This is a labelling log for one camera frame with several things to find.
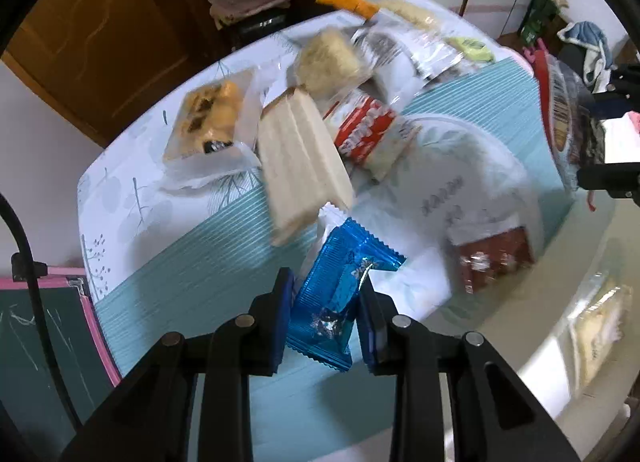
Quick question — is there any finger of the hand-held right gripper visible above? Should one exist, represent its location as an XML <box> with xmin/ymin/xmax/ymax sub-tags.
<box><xmin>607</xmin><ymin>67</ymin><xmax>640</xmax><ymax>99</ymax></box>
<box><xmin>575</xmin><ymin>162</ymin><xmax>640</xmax><ymax>200</ymax></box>

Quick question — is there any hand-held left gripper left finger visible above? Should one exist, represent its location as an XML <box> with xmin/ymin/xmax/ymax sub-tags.
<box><xmin>59</xmin><ymin>267</ymin><xmax>296</xmax><ymax>462</ymax></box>

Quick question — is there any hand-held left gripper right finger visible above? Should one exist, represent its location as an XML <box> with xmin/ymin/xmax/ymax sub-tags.
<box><xmin>355</xmin><ymin>281</ymin><xmax>583</xmax><ymax>462</ymax></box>

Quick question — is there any blue foil snack packet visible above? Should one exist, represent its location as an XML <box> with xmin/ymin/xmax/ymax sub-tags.
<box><xmin>286</xmin><ymin>217</ymin><xmax>407</xmax><ymax>373</ymax></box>

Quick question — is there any white plastic bin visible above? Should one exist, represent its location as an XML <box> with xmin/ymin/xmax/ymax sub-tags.
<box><xmin>435</xmin><ymin>187</ymin><xmax>640</xmax><ymax>443</ymax></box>

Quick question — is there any yellow cake clear packet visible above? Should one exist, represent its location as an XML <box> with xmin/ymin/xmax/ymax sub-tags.
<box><xmin>160</xmin><ymin>67</ymin><xmax>263</xmax><ymax>193</ymax></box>

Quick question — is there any white printed barcode packet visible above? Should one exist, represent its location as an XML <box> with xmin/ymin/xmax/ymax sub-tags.
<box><xmin>350</xmin><ymin>17</ymin><xmax>466</xmax><ymax>93</ymax></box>

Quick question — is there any white pink striped bedding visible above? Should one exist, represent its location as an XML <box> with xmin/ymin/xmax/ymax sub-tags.
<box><xmin>602</xmin><ymin>112</ymin><xmax>640</xmax><ymax>163</ymax></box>

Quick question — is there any blue white cloth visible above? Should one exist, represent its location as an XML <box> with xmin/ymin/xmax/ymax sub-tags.
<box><xmin>557</xmin><ymin>21</ymin><xmax>616</xmax><ymax>93</ymax></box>

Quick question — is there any green bag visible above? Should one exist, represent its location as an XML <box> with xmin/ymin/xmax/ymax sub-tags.
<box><xmin>520</xmin><ymin>0</ymin><xmax>568</xmax><ymax>43</ymax></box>

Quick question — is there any dark brown snack packet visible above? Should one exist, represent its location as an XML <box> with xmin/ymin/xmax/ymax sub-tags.
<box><xmin>415</xmin><ymin>172</ymin><xmax>538</xmax><ymax>295</ymax></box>

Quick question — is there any pale yellow pastry packet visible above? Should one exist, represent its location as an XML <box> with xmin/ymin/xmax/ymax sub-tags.
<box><xmin>567</xmin><ymin>277</ymin><xmax>631</xmax><ymax>393</ymax></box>

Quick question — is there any green yellow snack packet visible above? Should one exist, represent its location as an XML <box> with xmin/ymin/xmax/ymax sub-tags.
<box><xmin>445</xmin><ymin>36</ymin><xmax>496</xmax><ymax>64</ymax></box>

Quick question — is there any beige wafer packet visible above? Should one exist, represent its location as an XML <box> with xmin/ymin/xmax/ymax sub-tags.
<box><xmin>256</xmin><ymin>84</ymin><xmax>357</xmax><ymax>249</ymax></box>

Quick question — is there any red white snack packet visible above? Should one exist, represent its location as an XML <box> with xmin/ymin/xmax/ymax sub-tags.
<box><xmin>320</xmin><ymin>89</ymin><xmax>423</xmax><ymax>183</ymax></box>

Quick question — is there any pale cookie packet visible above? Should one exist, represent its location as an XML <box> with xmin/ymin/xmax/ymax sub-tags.
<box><xmin>378</xmin><ymin>0</ymin><xmax>446</xmax><ymax>33</ymax></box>

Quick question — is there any pink framed chalkboard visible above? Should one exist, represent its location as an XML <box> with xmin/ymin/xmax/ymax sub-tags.
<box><xmin>0</xmin><ymin>264</ymin><xmax>123</xmax><ymax>462</ymax></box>

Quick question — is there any pale rice cracker packet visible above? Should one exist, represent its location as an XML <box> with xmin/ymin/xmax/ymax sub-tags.
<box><xmin>292</xmin><ymin>27</ymin><xmax>376</xmax><ymax>98</ymax></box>

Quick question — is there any orange snack packet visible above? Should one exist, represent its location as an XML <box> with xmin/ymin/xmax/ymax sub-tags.
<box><xmin>316</xmin><ymin>0</ymin><xmax>379</xmax><ymax>19</ymax></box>

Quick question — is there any black box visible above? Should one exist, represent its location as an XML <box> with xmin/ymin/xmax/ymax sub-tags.
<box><xmin>231</xmin><ymin>9</ymin><xmax>303</xmax><ymax>50</ymax></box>

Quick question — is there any wooden door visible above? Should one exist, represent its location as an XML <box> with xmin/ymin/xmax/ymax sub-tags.
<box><xmin>5</xmin><ymin>0</ymin><xmax>211</xmax><ymax>148</ymax></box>

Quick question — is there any black cable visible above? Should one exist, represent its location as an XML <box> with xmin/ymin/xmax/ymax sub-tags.
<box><xmin>0</xmin><ymin>192</ymin><xmax>83</xmax><ymax>428</ymax></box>

